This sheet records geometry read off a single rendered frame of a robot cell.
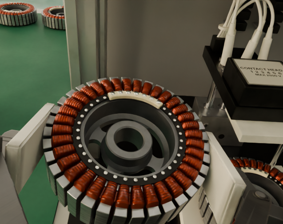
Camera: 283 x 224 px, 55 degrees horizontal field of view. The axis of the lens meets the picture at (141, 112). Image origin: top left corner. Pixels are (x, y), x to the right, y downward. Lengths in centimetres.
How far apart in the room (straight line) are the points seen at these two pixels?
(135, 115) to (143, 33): 25
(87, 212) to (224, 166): 8
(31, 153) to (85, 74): 16
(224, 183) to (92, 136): 10
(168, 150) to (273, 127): 14
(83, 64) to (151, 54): 19
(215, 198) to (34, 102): 41
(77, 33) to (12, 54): 43
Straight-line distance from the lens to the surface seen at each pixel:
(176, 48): 46
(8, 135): 17
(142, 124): 21
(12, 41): 77
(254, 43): 34
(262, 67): 32
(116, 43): 46
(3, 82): 60
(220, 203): 17
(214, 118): 39
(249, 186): 17
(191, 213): 32
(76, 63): 29
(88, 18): 27
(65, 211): 36
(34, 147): 17
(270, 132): 30
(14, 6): 92
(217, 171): 18
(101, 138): 20
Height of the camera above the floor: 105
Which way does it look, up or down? 38 degrees down
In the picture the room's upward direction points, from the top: 6 degrees clockwise
